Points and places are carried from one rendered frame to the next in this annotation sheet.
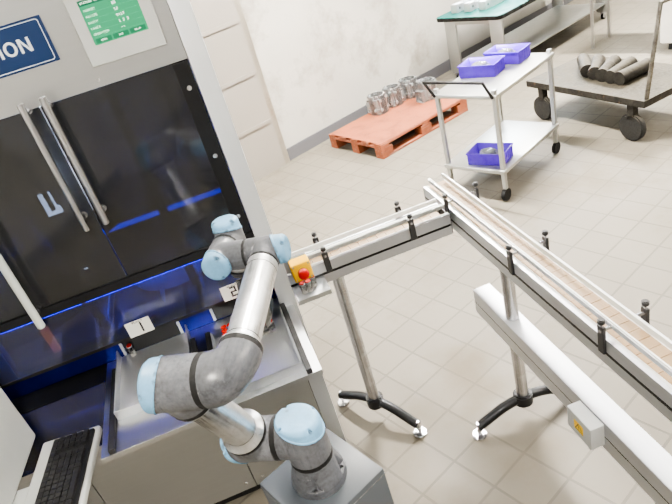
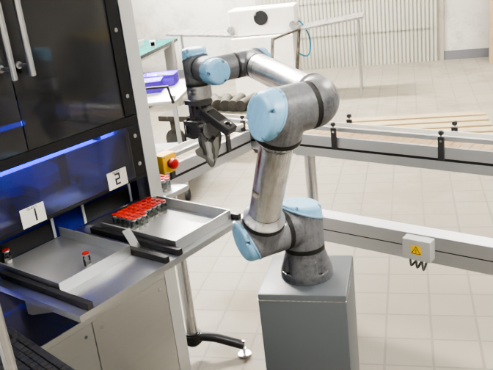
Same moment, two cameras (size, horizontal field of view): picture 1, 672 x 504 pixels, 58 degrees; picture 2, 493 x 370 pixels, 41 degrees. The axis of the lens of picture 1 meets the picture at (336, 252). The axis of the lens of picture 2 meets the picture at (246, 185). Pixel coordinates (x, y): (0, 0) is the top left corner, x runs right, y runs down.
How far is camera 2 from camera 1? 1.52 m
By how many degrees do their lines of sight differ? 39
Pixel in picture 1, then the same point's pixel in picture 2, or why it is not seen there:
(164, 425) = (127, 280)
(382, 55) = not seen: outside the picture
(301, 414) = (301, 200)
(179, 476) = not seen: outside the picture
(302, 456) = (315, 232)
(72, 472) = (32, 352)
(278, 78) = not seen: outside the picture
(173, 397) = (303, 106)
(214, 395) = (333, 103)
